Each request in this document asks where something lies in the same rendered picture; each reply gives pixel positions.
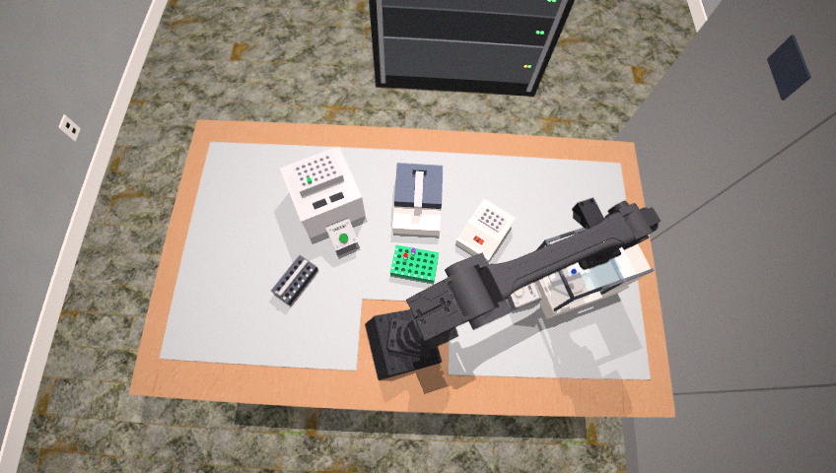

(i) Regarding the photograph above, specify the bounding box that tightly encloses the green tube rack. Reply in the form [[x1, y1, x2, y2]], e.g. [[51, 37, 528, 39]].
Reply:
[[390, 245, 439, 283]]

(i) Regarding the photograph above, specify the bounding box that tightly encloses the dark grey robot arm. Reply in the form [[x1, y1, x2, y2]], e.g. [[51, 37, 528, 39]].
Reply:
[[386, 198, 661, 359]]

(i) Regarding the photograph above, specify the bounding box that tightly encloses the light grey bench mat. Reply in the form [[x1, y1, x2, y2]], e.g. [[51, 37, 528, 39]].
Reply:
[[160, 142, 651, 379]]

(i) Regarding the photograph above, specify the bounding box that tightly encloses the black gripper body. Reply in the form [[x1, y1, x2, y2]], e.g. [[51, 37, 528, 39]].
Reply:
[[579, 249, 621, 270]]

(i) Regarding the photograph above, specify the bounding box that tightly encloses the white block with grey holes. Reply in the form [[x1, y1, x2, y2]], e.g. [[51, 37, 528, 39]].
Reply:
[[455, 199, 515, 262]]

